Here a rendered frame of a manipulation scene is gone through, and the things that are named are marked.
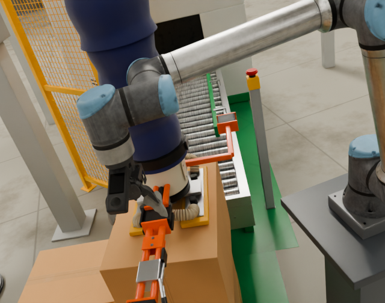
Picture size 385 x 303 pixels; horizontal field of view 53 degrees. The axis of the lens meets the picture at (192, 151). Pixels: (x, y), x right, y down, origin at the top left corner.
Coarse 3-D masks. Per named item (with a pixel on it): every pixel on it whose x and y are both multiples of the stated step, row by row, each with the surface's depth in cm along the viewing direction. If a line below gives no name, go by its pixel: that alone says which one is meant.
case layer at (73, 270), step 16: (48, 256) 198; (64, 256) 195; (80, 256) 193; (96, 256) 191; (32, 272) 190; (48, 272) 188; (64, 272) 186; (80, 272) 184; (96, 272) 181; (32, 288) 182; (48, 288) 179; (64, 288) 177; (80, 288) 175; (96, 288) 173
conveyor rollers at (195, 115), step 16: (192, 80) 365; (192, 96) 334; (208, 96) 325; (176, 112) 313; (192, 112) 304; (208, 112) 303; (192, 128) 281; (208, 128) 280; (192, 144) 266; (208, 144) 257; (224, 144) 256; (224, 160) 241; (224, 176) 226; (224, 192) 211
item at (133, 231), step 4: (136, 204) 149; (140, 204) 148; (144, 204) 143; (136, 208) 147; (140, 208) 142; (136, 212) 144; (132, 216) 144; (132, 224) 140; (132, 228) 138; (136, 228) 137; (140, 228) 137; (132, 232) 136; (136, 232) 136; (140, 232) 136
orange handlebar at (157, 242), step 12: (228, 132) 156; (228, 144) 148; (216, 156) 143; (228, 156) 142; (168, 192) 132; (144, 240) 113; (156, 240) 112; (144, 252) 109; (156, 252) 108; (144, 288) 100; (156, 288) 98; (156, 300) 95
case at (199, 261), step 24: (216, 168) 163; (216, 192) 149; (120, 216) 148; (216, 216) 137; (120, 240) 137; (168, 240) 132; (192, 240) 129; (216, 240) 127; (120, 264) 127; (168, 264) 124; (192, 264) 123; (216, 264) 123; (120, 288) 131; (168, 288) 130; (192, 288) 130; (216, 288) 129
